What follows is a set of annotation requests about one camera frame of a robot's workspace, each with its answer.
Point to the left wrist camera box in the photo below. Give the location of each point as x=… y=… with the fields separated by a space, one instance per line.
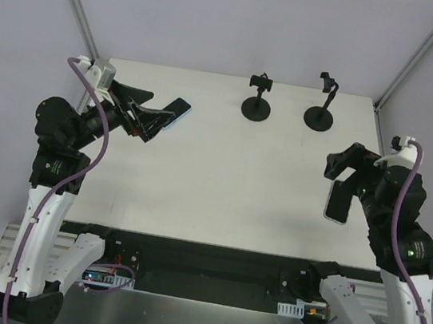
x=98 y=72

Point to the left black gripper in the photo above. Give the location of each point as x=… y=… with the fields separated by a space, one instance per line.
x=123 y=112

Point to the blue case smartphone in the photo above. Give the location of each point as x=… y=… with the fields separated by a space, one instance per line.
x=177 y=109

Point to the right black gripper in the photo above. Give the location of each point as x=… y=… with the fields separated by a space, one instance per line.
x=356 y=170

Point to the white cable duct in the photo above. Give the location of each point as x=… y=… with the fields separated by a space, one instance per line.
x=103 y=279
x=296 y=311

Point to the right aluminium frame post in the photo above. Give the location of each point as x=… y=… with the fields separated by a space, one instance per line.
x=425 y=47

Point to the black phone stand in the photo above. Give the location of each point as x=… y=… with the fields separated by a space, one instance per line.
x=256 y=108
x=319 y=118

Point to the left white cable duct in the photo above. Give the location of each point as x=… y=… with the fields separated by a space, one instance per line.
x=103 y=279

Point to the right white cable duct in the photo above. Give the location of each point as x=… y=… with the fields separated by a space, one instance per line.
x=296 y=311

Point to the black clear case smartphone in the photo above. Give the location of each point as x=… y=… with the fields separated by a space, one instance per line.
x=339 y=203

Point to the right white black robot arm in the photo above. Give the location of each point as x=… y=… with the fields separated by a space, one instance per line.
x=391 y=193

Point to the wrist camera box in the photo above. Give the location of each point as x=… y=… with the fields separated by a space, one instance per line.
x=404 y=154
x=98 y=72

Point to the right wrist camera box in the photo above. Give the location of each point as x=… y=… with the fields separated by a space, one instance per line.
x=404 y=154

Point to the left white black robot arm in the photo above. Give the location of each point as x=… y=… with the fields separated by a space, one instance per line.
x=70 y=144

